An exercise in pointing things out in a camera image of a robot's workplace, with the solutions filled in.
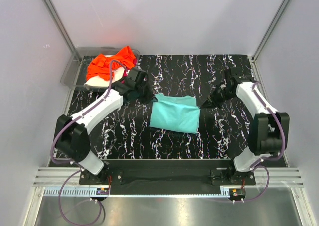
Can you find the aluminium front rail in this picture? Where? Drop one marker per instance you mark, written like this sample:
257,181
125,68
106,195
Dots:
278,177

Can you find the aluminium frame post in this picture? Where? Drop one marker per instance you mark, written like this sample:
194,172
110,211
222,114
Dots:
59,24
274,22

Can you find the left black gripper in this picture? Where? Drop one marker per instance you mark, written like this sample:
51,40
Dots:
150,96

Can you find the white t shirt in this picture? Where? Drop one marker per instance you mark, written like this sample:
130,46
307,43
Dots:
97,81

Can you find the teal t shirt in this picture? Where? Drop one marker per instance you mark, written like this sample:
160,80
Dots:
177,114

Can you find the grey slotted cable duct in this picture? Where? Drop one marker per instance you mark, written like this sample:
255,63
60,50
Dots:
214,192

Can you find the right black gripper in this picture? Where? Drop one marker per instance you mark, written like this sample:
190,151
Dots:
212,102

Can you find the right aluminium frame post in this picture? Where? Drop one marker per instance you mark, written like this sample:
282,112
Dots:
274,22

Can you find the orange t shirt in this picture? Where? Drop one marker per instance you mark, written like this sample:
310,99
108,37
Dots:
104,67

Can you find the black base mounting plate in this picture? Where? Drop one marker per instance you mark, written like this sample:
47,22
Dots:
176,174

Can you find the left aluminium frame post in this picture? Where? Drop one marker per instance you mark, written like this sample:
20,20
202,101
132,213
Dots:
59,24

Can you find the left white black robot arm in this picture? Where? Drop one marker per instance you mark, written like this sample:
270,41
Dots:
72,132

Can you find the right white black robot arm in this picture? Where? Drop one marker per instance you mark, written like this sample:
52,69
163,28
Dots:
267,139

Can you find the clear grey plastic bin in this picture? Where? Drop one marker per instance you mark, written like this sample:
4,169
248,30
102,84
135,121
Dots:
74,75

